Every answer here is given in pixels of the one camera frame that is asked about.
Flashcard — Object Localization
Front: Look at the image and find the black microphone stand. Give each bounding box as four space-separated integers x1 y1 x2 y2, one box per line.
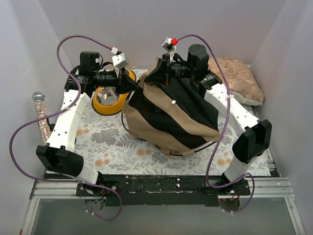
44 116 55 134

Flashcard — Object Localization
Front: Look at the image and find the glitter toy microphone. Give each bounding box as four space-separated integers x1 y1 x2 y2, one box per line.
32 92 51 144

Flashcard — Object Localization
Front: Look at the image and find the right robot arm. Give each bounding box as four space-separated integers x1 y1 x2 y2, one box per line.
128 44 272 195

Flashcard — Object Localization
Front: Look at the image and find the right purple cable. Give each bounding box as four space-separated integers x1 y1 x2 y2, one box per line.
177 34 255 214

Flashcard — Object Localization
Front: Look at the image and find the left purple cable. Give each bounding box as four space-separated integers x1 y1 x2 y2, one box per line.
9 35 123 221

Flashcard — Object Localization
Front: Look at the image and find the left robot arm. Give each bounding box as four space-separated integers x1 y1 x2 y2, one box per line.
36 48 138 196

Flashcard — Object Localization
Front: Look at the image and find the purple cable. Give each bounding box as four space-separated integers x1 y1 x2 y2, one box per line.
177 34 255 214
9 35 123 221

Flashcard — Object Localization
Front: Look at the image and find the yellow double pet bowl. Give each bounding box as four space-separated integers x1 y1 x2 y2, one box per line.
91 69 130 116

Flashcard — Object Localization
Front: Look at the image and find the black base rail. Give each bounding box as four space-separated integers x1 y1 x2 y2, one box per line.
76 175 250 207

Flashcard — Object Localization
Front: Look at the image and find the aluminium frame rail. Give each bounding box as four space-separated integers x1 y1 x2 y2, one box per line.
20 177 305 235

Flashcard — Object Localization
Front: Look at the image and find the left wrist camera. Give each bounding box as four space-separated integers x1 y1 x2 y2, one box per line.
112 53 129 77

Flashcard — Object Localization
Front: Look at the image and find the beige patterned pillow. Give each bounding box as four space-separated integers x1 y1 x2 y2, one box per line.
208 57 264 106

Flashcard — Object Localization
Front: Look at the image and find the beige fabric pet tent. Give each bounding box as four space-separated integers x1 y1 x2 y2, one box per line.
122 64 220 152

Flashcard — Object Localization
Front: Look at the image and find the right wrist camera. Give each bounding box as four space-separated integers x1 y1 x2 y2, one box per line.
161 37 178 61

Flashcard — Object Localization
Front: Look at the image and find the floral table mat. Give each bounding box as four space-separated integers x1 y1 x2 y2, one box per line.
58 68 272 177

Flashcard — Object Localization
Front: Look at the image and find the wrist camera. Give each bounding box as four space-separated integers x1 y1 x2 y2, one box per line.
161 37 178 61
112 53 129 77

